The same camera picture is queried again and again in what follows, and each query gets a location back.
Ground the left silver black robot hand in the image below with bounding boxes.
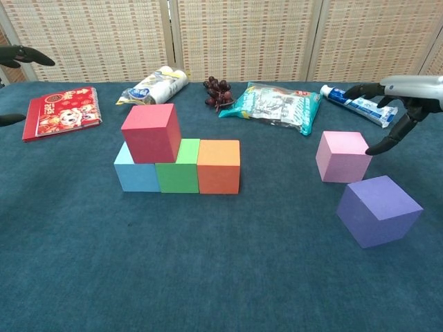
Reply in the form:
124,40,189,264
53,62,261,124
0,44,56,127

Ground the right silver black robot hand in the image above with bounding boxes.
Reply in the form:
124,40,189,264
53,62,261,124
344,75,443,156

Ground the light pink foam cube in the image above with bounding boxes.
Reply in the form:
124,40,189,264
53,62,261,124
315,130,374,183

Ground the purple foam cube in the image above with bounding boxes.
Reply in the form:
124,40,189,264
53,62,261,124
336,175,424,249

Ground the red foam cube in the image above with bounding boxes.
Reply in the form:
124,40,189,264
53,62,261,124
120,102,183,165

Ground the light blue foam cube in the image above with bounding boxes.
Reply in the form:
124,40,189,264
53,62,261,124
113,141,162,193

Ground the green foam cube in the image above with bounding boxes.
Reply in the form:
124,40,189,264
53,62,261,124
154,138,201,194

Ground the orange foam cube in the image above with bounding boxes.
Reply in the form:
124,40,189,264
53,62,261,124
197,139,242,195

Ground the woven folding screen panel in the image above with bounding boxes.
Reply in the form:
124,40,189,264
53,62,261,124
415,34,443,79
0,0,176,83
306,0,443,83
171,0,325,83

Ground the blue white toothpaste tube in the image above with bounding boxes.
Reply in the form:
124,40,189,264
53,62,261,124
319,84,399,129

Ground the red spiral desk calendar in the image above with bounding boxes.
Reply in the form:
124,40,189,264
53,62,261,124
21,86,104,143

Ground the white tissue roll pack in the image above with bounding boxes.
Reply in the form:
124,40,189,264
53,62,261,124
115,65,192,111

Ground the teal snack bag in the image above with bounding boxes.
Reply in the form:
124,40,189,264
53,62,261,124
218,81,323,136

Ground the dark red grape bunch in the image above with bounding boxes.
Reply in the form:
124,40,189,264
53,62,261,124
202,75,236,114

